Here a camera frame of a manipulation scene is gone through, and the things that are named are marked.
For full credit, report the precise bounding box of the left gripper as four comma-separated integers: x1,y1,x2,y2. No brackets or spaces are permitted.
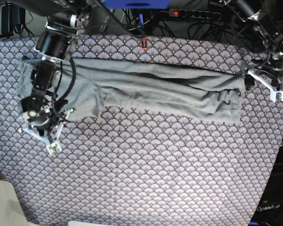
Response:
244,61,283,91

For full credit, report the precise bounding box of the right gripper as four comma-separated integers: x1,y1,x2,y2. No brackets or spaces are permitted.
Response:
22,110,65,139

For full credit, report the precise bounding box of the light grey T-shirt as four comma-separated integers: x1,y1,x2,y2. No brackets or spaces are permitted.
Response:
17,57,246,123

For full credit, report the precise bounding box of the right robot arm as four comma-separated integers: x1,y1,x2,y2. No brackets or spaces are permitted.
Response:
17,0,113,144

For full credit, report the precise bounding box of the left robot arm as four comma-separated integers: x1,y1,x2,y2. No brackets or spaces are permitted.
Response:
216,0,283,93

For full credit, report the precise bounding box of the black power strip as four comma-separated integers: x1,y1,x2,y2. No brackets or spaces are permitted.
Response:
168,8,221,21

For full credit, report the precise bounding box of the fan-patterned purple table cloth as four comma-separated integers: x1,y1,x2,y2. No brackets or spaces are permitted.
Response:
0,38,283,226

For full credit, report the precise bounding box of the red table clamp centre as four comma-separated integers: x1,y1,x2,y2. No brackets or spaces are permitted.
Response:
140,36,148,50

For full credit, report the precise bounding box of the black OpenArm box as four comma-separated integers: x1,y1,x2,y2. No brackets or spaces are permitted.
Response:
253,146,283,226

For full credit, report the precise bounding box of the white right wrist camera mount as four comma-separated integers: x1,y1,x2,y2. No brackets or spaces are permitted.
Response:
18,108,73,154

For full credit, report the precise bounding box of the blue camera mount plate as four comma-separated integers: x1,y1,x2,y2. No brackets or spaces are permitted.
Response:
105,0,170,9

